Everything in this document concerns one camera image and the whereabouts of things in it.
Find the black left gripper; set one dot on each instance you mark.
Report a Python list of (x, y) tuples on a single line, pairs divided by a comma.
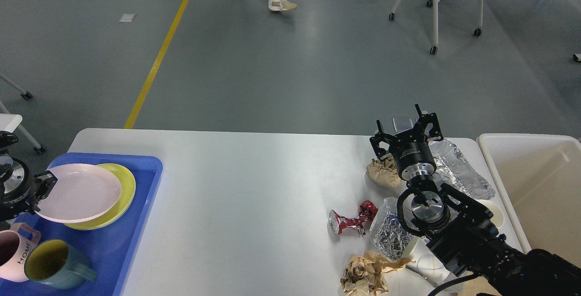
[(15, 188)]

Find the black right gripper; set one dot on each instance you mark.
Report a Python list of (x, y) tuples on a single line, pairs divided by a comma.
[(414, 157)]

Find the pink plate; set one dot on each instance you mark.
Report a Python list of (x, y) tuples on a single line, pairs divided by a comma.
[(82, 192)]

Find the pink ribbed mug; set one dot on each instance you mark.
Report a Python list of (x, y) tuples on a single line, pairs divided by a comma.
[(16, 244)]

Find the teal mug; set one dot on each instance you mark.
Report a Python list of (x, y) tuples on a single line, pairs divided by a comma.
[(57, 264)]

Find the foil ball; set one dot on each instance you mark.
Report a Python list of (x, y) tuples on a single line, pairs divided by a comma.
[(387, 235)]

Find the clear plastic wrap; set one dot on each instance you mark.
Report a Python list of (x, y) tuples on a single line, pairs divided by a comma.
[(421, 275)]

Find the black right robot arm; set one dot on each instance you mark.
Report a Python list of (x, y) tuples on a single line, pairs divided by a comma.
[(459, 229)]

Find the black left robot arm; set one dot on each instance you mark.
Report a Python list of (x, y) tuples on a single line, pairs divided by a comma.
[(8, 139)]

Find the crumpled brown paper back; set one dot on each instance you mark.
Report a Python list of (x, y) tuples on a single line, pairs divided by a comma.
[(384, 172)]

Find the crumpled brown paper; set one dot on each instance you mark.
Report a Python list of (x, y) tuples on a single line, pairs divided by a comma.
[(365, 275), (384, 172)]

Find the crumpled foil sheet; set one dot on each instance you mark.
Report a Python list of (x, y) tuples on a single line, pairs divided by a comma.
[(454, 169)]

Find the white side table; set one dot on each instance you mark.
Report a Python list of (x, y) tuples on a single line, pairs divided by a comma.
[(26, 95)]

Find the crushed red can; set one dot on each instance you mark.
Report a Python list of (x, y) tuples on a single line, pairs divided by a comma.
[(366, 213)]

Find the yellow plate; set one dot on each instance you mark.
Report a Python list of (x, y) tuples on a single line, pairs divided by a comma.
[(128, 183)]

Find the blue plastic tray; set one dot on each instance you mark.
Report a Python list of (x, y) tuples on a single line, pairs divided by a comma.
[(111, 249)]

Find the white paper cup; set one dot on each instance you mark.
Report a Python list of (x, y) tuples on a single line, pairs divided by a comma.
[(497, 218)]

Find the crumpled brown paper front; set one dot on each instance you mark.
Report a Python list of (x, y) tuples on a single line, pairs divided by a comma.
[(365, 275)]

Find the white plastic bin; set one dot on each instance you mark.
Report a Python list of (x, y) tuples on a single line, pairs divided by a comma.
[(538, 177)]

